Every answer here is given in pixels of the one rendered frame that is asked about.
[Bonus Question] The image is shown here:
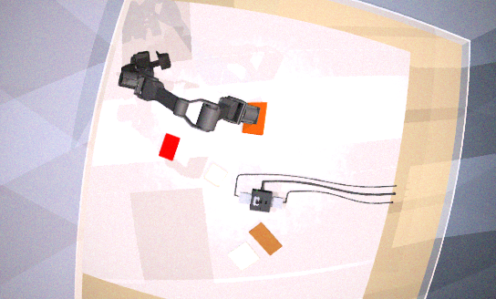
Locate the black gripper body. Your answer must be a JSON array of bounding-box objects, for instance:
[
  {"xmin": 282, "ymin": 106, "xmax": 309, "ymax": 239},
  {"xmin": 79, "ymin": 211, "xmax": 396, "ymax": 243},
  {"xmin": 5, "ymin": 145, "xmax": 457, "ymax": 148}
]
[{"xmin": 121, "ymin": 53, "xmax": 171, "ymax": 76}]

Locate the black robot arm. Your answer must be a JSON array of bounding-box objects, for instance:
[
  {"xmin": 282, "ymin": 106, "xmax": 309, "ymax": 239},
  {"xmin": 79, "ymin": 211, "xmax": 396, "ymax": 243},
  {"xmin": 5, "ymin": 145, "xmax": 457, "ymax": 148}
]
[{"xmin": 118, "ymin": 51, "xmax": 261, "ymax": 132}]

